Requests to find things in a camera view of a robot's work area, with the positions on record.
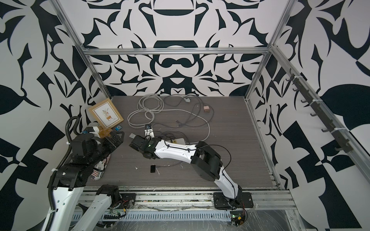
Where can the brown teddy bear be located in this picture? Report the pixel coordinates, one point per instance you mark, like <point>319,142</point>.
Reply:
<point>103,133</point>

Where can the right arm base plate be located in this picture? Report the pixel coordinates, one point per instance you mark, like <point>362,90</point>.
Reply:
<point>244,200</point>

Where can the pink USB wall charger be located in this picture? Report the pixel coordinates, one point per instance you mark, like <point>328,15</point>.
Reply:
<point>206,109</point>

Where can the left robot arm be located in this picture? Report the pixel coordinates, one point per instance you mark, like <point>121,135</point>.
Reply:
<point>69,178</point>

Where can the white power strip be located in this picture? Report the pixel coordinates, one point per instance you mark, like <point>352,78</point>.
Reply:
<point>179,141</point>

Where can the grey USB cable yellow charger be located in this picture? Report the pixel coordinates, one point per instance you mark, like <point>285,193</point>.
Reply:
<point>169,165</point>

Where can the grey USB cable green charger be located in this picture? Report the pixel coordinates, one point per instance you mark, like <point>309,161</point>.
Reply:
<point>151,112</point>

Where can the small circuit board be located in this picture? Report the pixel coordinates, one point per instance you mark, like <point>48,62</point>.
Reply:
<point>238,218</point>

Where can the striped snack packet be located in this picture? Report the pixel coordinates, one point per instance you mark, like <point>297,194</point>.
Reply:
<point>100,168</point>

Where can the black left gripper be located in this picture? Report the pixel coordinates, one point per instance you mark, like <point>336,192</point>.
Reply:
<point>118,141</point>

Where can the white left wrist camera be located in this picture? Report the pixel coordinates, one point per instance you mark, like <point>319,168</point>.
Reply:
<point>93,130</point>

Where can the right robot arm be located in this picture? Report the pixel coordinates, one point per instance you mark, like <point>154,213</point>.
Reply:
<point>201,156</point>

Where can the wooden picture frame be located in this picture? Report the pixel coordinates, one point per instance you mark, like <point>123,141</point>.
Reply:
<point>106,114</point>

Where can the black mp3 player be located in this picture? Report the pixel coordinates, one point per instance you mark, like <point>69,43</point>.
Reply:
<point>152,169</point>

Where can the black wall hook rack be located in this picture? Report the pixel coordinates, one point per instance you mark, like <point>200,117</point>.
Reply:
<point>322,112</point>

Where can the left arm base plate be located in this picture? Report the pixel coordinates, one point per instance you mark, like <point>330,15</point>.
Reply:
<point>124,201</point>

